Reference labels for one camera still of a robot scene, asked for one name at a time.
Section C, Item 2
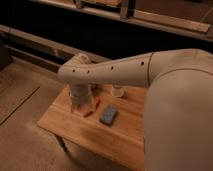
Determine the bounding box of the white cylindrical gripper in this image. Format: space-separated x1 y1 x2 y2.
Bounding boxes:
69 84 92 113

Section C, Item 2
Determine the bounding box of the white ceramic cup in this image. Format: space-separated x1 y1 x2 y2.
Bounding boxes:
111 85 124 98

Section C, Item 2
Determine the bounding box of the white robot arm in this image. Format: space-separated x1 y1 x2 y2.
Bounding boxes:
58 49 213 171

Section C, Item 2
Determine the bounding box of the orange carrot toy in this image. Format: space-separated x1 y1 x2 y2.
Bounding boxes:
83 97 100 117

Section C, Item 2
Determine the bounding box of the blue sponge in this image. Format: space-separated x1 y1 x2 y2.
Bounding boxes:
99 106 118 125

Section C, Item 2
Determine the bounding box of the metal table leg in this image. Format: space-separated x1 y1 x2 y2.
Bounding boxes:
55 135 68 153

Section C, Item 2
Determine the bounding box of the wooden table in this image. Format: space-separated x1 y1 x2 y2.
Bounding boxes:
38 85 146 171

